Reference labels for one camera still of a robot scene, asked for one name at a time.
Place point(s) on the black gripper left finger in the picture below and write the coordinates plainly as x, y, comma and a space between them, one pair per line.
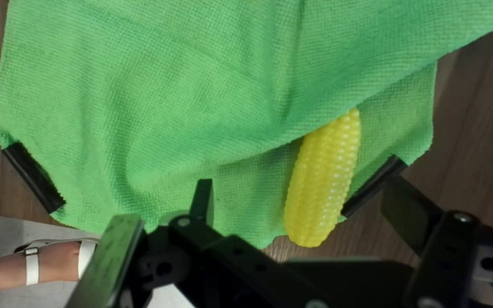
110, 262

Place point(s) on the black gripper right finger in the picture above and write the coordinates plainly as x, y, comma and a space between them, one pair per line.
446, 257

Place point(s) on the yellow toy corn cob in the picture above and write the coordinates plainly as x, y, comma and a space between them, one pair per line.
321, 182

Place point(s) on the person forearm with white wristband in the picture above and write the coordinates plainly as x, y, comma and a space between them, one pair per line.
7, 271

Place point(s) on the green cloth with black tags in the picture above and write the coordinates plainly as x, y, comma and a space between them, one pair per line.
144, 86

